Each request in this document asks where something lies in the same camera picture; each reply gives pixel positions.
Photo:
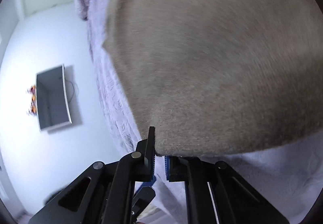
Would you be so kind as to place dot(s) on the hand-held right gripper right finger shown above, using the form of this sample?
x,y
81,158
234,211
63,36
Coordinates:
x,y
168,165

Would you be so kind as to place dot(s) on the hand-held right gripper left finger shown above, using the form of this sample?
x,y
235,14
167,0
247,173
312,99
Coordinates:
x,y
151,148

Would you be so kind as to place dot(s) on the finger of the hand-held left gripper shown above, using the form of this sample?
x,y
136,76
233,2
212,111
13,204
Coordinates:
x,y
145,196

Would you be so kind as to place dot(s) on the brown knit sweater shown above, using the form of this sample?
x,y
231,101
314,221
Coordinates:
x,y
201,62

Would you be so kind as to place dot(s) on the lavender embossed blanket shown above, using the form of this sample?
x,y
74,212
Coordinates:
x,y
111,92

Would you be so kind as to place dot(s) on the wall-mounted television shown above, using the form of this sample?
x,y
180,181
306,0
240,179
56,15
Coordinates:
x,y
51,97

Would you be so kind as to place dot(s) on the orange wall decoration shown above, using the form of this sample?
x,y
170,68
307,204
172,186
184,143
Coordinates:
x,y
32,99

